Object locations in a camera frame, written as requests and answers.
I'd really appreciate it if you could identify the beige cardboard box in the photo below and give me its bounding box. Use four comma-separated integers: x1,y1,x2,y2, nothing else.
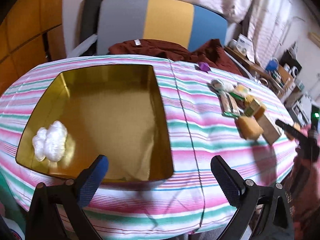
257,112,282,145

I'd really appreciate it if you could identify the green rice cracker packet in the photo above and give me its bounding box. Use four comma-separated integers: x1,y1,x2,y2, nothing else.
219,90,240,118

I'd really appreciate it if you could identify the small purple snack packet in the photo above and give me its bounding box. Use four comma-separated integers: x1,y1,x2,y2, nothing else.
195,62,211,73

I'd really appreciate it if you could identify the person right hand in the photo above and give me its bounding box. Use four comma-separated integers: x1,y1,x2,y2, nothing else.
285,125,320,240

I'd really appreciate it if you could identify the white crumpled plastic bag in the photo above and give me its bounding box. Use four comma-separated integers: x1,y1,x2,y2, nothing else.
32,120,68,163

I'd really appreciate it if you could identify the wooden side table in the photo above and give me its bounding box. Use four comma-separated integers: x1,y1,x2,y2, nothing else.
225,46,289,103

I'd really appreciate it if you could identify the white round fan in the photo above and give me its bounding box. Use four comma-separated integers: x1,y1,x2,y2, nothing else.
288,66,299,78

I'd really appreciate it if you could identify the blue white kettle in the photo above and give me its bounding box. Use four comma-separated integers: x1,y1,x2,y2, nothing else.
265,57,279,72

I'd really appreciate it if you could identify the gold metal tin box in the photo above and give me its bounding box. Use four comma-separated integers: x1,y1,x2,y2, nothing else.
16,64,174,187

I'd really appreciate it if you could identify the striped pink green bedspread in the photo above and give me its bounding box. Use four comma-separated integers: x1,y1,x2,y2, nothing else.
1,55,296,239

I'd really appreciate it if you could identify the white blue medicine box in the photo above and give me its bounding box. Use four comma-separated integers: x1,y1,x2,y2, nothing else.
236,34,255,63

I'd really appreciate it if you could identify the maroon red garment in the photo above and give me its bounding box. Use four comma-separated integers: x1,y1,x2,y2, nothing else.
108,39,241,75

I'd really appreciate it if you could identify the pink floral curtain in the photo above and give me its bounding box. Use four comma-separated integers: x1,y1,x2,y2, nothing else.
179,0,292,68

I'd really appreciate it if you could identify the white plastic chair armrest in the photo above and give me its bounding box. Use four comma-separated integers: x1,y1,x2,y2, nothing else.
67,34,98,58

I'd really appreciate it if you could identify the wooden wardrobe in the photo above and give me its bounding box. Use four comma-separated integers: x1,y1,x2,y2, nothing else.
1,0,66,92

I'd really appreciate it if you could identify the grey yellow blue chair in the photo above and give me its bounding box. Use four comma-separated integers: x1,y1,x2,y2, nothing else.
97,0,227,55

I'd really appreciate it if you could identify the black rolled mat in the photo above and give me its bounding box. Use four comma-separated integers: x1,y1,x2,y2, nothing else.
79,0,103,43

